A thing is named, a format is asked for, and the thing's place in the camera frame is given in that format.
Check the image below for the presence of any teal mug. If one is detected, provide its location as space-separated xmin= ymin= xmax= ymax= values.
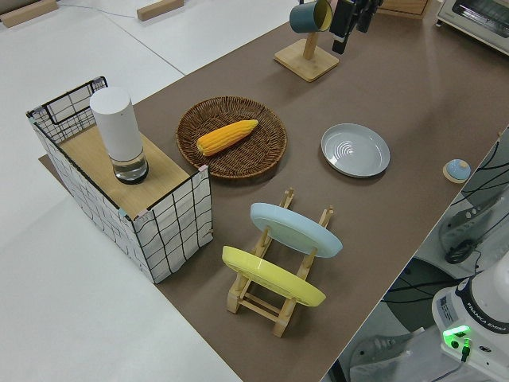
xmin=289 ymin=0 xmax=334 ymax=34

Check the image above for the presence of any brown wicker basket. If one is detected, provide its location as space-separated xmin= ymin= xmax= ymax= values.
xmin=175 ymin=95 xmax=289 ymax=183

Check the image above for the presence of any yellow plate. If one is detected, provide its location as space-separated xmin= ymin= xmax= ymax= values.
xmin=221 ymin=245 xmax=328 ymax=307

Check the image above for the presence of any white cylindrical bottle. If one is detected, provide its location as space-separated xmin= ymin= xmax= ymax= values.
xmin=89 ymin=87 xmax=150 ymax=186

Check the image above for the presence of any small blue round object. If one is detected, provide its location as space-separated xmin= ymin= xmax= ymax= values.
xmin=442 ymin=158 xmax=472 ymax=184

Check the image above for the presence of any black coiled cable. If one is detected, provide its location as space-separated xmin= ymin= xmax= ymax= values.
xmin=444 ymin=240 xmax=476 ymax=264

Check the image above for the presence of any gray ceramic plate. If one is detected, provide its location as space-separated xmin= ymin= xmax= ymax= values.
xmin=321 ymin=123 xmax=391 ymax=178

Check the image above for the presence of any gray stand foot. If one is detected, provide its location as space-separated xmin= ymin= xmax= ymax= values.
xmin=437 ymin=202 xmax=484 ymax=255
xmin=345 ymin=329 xmax=422 ymax=382

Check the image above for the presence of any light blue plate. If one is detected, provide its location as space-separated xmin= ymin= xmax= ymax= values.
xmin=250 ymin=202 xmax=344 ymax=259

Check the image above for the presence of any wooden block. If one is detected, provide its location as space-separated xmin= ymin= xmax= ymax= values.
xmin=136 ymin=0 xmax=188 ymax=21
xmin=0 ymin=0 xmax=56 ymax=28

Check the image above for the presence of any wooden dish rack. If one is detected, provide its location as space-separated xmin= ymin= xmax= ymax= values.
xmin=226 ymin=187 xmax=335 ymax=338

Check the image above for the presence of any white toaster oven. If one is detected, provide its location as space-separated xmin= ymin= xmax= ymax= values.
xmin=434 ymin=0 xmax=509 ymax=53

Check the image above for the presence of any yellow corn cob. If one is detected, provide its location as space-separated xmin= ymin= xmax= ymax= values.
xmin=196 ymin=119 xmax=260 ymax=157

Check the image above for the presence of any wooden mug stand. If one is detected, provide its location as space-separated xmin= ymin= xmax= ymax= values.
xmin=273 ymin=29 xmax=340 ymax=84

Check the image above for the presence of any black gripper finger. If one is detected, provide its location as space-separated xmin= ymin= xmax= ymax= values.
xmin=356 ymin=0 xmax=378 ymax=33
xmin=330 ymin=0 xmax=356 ymax=55

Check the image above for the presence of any brown table mat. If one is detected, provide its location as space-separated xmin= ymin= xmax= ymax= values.
xmin=38 ymin=7 xmax=509 ymax=382

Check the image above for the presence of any white grid-patterned box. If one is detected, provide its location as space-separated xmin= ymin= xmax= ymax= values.
xmin=25 ymin=75 xmax=216 ymax=285

